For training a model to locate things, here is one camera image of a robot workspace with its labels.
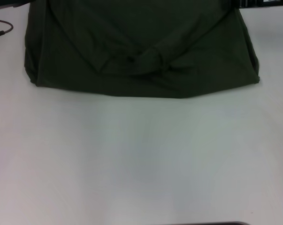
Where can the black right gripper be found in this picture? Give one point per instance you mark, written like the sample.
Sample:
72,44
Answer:
261,3

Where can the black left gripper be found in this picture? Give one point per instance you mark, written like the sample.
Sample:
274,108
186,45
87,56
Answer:
13,2

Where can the dark green FREE! t-shirt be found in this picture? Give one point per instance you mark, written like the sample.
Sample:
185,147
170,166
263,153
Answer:
141,47

